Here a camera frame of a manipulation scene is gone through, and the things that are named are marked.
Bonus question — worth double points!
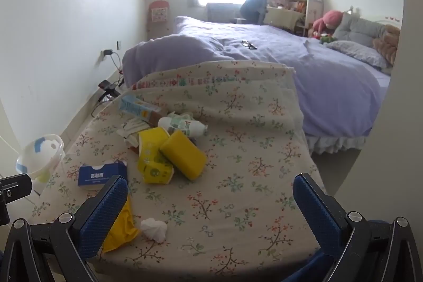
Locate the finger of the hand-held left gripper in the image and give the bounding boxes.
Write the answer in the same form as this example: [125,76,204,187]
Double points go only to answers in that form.
[0,174,34,226]

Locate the white patterned waste bin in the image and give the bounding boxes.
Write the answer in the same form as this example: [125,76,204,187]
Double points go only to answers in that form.
[16,134,66,193]

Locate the beige desk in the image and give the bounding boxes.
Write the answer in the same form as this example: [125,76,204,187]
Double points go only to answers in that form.
[266,6,306,35]

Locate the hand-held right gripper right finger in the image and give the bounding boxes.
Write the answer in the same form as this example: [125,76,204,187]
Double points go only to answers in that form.
[293,173,423,282]

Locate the white bottle with green label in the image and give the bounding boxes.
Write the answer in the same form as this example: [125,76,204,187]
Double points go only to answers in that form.
[158,115,209,138]

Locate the pink plush toy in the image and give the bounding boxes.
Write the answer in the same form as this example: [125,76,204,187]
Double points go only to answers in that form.
[312,10,344,38]

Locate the yellow paper cup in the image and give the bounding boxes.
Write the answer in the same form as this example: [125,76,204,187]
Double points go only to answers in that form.
[137,127,175,184]

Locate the brown plush toy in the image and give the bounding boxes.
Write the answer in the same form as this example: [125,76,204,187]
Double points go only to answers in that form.
[373,25,401,66]

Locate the black floor stand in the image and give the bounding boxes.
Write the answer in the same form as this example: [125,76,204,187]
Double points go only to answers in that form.
[97,80,121,101]

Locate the grey bench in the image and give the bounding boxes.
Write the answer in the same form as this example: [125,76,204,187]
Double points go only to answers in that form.
[206,3,242,22]

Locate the blue drink carton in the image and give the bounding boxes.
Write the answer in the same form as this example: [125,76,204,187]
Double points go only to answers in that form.
[119,95,162,124]

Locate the yellow cloth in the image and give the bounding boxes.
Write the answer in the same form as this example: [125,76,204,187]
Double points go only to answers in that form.
[101,193,141,253]

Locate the yellow sponge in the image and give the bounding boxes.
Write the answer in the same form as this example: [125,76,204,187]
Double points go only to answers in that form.
[159,131,208,180]

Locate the white bed skirt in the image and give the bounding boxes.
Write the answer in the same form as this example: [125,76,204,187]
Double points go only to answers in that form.
[306,133,367,155]

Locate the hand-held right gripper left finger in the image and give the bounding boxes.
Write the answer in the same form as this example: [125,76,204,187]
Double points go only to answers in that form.
[0,174,129,282]

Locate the white crumpled wrappers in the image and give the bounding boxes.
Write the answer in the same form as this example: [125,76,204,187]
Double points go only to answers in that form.
[117,118,150,141]

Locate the purple pillow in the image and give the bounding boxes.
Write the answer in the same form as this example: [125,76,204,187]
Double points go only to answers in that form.
[325,40,389,68]

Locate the white crumpled tissue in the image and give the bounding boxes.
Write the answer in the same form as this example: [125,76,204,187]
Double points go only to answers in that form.
[140,218,168,243]

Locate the floral cloth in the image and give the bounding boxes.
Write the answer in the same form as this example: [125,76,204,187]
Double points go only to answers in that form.
[31,60,328,282]

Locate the grey pillow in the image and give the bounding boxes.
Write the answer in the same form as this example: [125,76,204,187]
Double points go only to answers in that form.
[337,13,389,48]

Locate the dark desk chair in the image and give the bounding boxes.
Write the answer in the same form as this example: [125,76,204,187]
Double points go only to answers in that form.
[240,0,269,25]

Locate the blue and white tissue box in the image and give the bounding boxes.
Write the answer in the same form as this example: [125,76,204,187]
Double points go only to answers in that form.
[78,161,128,191]

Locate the pink wall organizer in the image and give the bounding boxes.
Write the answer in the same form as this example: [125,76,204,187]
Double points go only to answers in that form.
[148,0,172,39]

